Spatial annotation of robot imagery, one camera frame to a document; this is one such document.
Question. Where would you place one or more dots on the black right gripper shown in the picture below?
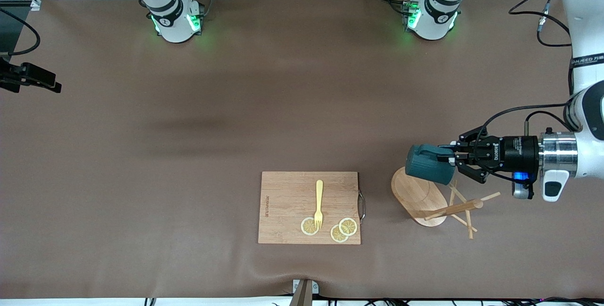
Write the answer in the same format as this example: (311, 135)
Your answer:
(29, 74)

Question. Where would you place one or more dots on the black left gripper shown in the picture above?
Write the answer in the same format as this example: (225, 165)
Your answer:
(518, 151)

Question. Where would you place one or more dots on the teal cup yellow inside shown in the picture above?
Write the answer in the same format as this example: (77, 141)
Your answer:
(424, 164)

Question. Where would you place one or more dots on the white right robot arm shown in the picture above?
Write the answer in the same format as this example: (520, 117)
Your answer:
(174, 27)

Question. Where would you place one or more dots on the wooden cup rack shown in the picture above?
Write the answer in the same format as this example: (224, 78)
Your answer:
(417, 197)

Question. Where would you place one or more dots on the lemon slice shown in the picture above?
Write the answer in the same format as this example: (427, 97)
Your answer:
(336, 236)
(348, 226)
(306, 226)

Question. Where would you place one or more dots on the yellow plastic fork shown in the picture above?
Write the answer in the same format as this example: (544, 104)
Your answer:
(319, 192)

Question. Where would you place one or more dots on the brown table mat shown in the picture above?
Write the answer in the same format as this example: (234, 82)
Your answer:
(188, 155)

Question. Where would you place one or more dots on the wooden cutting board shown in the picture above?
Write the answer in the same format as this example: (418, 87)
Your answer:
(288, 202)

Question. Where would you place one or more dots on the metal table edge bracket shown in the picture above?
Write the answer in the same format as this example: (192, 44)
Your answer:
(304, 292)

